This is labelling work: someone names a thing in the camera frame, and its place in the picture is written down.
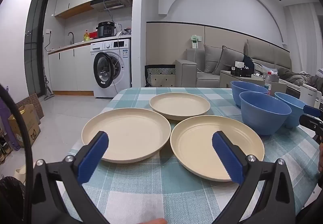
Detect shoe rack with shoes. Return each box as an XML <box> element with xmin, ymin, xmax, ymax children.
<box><xmin>0</xmin><ymin>136</ymin><xmax>13</xmax><ymax>164</ymax></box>

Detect large cream plate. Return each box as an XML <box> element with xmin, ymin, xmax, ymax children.
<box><xmin>170</xmin><ymin>115</ymin><xmax>265</xmax><ymax>182</ymax></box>
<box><xmin>81</xmin><ymin>108</ymin><xmax>171</xmax><ymax>164</ymax></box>

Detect grey sofa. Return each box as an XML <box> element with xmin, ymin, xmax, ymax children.
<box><xmin>175</xmin><ymin>38</ymin><xmax>323</xmax><ymax>88</ymax></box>

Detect white curtain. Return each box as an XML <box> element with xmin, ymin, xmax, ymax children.
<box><xmin>284</xmin><ymin>3</ymin><xmax>323</xmax><ymax>73</ymax></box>

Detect blue bowl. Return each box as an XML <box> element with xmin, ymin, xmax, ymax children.
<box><xmin>274</xmin><ymin>92</ymin><xmax>307</xmax><ymax>128</ymax></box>
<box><xmin>239</xmin><ymin>91</ymin><xmax>292</xmax><ymax>136</ymax></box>
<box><xmin>231</xmin><ymin>81</ymin><xmax>269</xmax><ymax>108</ymax></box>

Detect upright vacuum cleaner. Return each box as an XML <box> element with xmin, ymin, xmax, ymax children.
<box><xmin>43</xmin><ymin>75</ymin><xmax>55</xmax><ymax>101</ymax></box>

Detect grey cushion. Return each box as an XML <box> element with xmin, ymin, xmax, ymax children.
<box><xmin>204</xmin><ymin>44</ymin><xmax>225</xmax><ymax>74</ymax></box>
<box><xmin>213</xmin><ymin>46</ymin><xmax>246</xmax><ymax>75</ymax></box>

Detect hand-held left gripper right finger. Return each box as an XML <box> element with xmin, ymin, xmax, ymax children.
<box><xmin>211</xmin><ymin>130</ymin><xmax>297</xmax><ymax>224</ymax></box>

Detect grey clothes pile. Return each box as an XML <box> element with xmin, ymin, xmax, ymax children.
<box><xmin>278</xmin><ymin>67</ymin><xmax>321</xmax><ymax>85</ymax></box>

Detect beige side cabinet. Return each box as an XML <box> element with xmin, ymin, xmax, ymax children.
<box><xmin>219</xmin><ymin>70</ymin><xmax>287</xmax><ymax>93</ymax></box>

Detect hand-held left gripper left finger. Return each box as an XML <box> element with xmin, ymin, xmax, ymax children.
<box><xmin>31</xmin><ymin>131</ymin><xmax>111</xmax><ymax>224</ymax></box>

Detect wall socket with charger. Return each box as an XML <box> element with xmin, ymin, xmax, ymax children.
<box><xmin>190</xmin><ymin>35</ymin><xmax>202</xmax><ymax>49</ymax></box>

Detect patterned cardboard box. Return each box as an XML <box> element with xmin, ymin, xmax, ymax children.
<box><xmin>16</xmin><ymin>93</ymin><xmax>44</xmax><ymax>120</ymax></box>

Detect black cable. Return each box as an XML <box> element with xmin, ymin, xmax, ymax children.
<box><xmin>0</xmin><ymin>85</ymin><xmax>34</xmax><ymax>224</ymax></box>

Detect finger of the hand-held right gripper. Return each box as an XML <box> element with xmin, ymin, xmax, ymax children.
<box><xmin>303</xmin><ymin>105</ymin><xmax>323</xmax><ymax>116</ymax></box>
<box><xmin>299</xmin><ymin>114</ymin><xmax>323</xmax><ymax>142</ymax></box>

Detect black pressure cooker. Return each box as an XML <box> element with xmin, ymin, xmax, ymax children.
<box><xmin>97</xmin><ymin>21</ymin><xmax>117</xmax><ymax>38</ymax></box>

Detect black bag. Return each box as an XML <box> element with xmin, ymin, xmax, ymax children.
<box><xmin>243</xmin><ymin>54</ymin><xmax>255</xmax><ymax>73</ymax></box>

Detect brown cardboard box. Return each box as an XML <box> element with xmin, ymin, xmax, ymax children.
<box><xmin>7</xmin><ymin>104</ymin><xmax>41</xmax><ymax>149</ymax></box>

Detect range hood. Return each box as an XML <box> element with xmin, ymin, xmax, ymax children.
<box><xmin>90</xmin><ymin>0</ymin><xmax>133</xmax><ymax>12</ymax></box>

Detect teal checked tablecloth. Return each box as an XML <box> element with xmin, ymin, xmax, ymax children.
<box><xmin>62</xmin><ymin>86</ymin><xmax>322</xmax><ymax>224</ymax></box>

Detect purple bag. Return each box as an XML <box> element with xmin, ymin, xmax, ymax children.
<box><xmin>0</xmin><ymin>98</ymin><xmax>21</xmax><ymax>151</ymax></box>

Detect cream slipper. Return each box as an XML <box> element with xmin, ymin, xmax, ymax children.
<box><xmin>14</xmin><ymin>165</ymin><xmax>27</xmax><ymax>184</ymax></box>

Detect white lower kitchen cabinet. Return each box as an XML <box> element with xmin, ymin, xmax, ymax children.
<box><xmin>47</xmin><ymin>42</ymin><xmax>95</xmax><ymax>96</ymax></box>

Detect small cream plate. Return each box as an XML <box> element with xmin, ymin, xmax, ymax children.
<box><xmin>149</xmin><ymin>92</ymin><xmax>211</xmax><ymax>121</ymax></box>

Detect white electric kettle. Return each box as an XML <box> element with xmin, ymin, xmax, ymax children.
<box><xmin>299</xmin><ymin>84</ymin><xmax>323</xmax><ymax>109</ymax></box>

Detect black device boxes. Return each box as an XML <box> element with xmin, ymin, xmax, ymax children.
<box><xmin>230</xmin><ymin>61</ymin><xmax>254</xmax><ymax>78</ymax></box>

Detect dark glass door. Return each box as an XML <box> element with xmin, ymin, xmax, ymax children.
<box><xmin>24</xmin><ymin>0</ymin><xmax>49</xmax><ymax>98</ymax></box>

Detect white washing machine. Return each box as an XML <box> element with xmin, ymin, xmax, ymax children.
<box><xmin>90</xmin><ymin>38</ymin><xmax>132</xmax><ymax>99</ymax></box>

